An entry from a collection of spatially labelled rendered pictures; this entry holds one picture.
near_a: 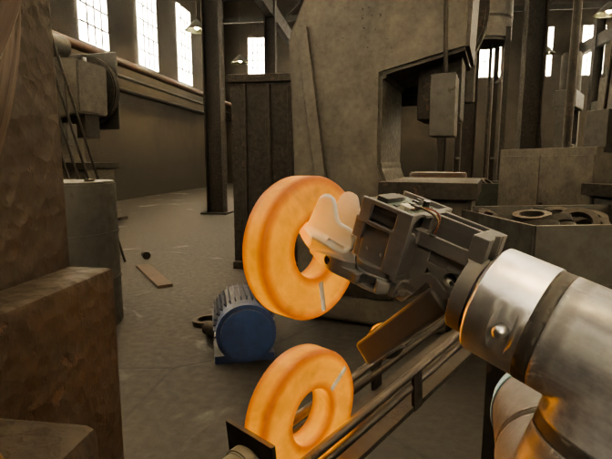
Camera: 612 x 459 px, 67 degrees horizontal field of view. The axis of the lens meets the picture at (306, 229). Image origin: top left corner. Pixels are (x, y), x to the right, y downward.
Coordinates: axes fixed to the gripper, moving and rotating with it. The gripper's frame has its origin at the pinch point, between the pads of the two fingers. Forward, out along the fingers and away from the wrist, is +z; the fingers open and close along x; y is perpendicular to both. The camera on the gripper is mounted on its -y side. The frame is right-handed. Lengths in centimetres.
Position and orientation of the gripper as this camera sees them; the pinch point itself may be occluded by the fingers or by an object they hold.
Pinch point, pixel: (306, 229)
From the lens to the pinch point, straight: 51.0
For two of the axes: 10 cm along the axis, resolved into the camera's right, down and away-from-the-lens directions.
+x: -6.8, 1.2, -7.2
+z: -7.0, -3.7, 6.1
